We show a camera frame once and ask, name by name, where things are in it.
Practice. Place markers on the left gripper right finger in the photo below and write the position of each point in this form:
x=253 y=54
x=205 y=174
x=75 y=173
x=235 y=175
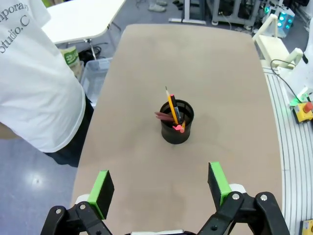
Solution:
x=220 y=191

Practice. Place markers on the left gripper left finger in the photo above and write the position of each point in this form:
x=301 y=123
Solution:
x=97 y=195

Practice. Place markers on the yellow pencil with eraser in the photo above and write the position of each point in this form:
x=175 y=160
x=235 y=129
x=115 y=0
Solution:
x=183 y=127
x=171 y=105

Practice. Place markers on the black marker with pink cap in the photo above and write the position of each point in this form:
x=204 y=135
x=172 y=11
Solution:
x=177 y=110

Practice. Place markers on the dark red pencil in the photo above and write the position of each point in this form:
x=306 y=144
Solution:
x=161 y=114
x=163 y=118

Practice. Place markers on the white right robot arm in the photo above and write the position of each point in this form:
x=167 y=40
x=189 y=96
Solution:
x=302 y=78

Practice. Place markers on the black mesh pen holder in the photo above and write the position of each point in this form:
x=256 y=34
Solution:
x=174 y=137

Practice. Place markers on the yellow control box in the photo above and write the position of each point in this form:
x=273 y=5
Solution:
x=308 y=227

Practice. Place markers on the yellow emergency stop box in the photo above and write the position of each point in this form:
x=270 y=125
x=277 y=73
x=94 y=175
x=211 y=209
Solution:
x=304 y=112

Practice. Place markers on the clear plastic storage bin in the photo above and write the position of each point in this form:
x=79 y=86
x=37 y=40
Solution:
x=95 y=76

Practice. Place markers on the green lit white device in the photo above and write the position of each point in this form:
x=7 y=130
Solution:
x=299 y=98

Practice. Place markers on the person in white T-shirt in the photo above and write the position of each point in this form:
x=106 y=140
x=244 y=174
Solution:
x=29 y=85

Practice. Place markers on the paper bag with green print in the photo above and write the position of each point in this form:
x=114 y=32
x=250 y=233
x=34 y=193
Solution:
x=71 y=60

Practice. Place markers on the white folding table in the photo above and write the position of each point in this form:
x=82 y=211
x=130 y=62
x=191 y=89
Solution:
x=85 y=17

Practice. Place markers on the white table leg base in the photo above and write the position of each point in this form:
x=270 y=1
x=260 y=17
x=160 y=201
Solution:
x=187 y=14

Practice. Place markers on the computer with blue lights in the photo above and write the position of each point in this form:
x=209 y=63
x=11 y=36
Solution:
x=284 y=19

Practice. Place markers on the grey sneaker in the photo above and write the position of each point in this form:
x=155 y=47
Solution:
x=156 y=7

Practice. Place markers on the white grooved mounting rail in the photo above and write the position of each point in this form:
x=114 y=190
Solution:
x=293 y=159

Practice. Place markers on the grey metal cart frame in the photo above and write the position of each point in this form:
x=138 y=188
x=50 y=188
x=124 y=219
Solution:
x=232 y=12

